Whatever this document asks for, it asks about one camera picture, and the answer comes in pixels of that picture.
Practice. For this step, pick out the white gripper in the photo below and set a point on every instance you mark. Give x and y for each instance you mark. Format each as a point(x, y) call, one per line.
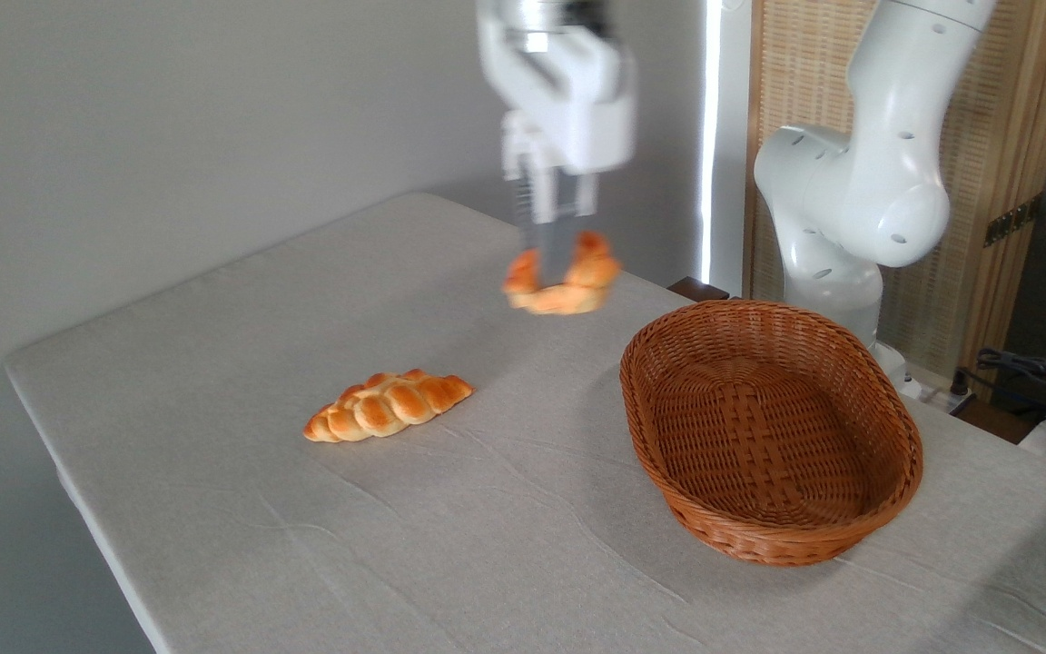
point(568, 91)

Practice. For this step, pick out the round knotted bread roll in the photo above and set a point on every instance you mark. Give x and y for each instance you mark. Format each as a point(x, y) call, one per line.
point(568, 289)

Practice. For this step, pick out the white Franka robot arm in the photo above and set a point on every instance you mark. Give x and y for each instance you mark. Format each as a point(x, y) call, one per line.
point(859, 200)

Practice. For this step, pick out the long braided bread loaf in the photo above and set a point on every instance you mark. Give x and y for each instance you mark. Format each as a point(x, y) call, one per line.
point(387, 406)

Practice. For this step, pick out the dark brown wooden furniture corner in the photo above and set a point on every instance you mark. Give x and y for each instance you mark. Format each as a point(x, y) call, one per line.
point(697, 289)

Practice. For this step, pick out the grey tablecloth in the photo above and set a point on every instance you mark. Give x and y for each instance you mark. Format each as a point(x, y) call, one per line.
point(487, 527)

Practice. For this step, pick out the brown oval wicker basket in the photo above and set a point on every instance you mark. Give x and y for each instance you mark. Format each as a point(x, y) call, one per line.
point(759, 509)

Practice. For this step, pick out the white power strip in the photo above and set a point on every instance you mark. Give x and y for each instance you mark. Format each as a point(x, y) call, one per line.
point(936, 394)

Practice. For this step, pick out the wooden bamboo folding screen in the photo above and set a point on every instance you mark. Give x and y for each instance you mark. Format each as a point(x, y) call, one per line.
point(1004, 136)

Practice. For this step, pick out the dark metal screen hinge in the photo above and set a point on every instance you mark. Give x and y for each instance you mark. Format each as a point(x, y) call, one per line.
point(1010, 223)

